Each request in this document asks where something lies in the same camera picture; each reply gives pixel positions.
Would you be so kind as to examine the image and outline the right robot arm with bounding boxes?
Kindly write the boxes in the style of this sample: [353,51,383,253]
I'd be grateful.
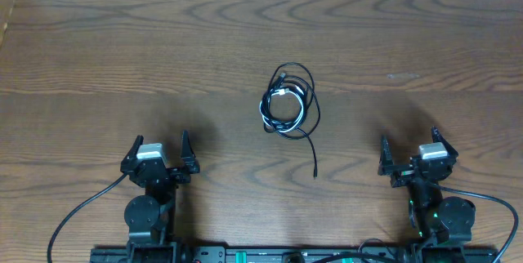
[378,127,476,263]

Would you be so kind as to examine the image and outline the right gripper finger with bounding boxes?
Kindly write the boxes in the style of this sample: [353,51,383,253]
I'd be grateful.
[431,126,458,158]
[379,136,393,167]

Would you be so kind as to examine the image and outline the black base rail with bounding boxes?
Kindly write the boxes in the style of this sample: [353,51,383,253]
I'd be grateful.
[89,245,502,263]

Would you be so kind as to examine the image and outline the black USB cable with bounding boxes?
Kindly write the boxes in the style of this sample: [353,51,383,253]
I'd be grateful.
[259,61,321,180]

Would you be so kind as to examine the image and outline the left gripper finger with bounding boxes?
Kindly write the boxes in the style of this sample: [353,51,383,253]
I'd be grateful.
[181,130,195,164]
[122,135,144,165]

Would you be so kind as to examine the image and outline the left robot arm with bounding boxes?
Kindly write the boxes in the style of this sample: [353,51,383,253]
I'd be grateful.
[120,131,200,263]

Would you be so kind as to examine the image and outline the white USB cable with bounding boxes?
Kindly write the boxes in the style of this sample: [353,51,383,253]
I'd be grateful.
[259,87,307,134]

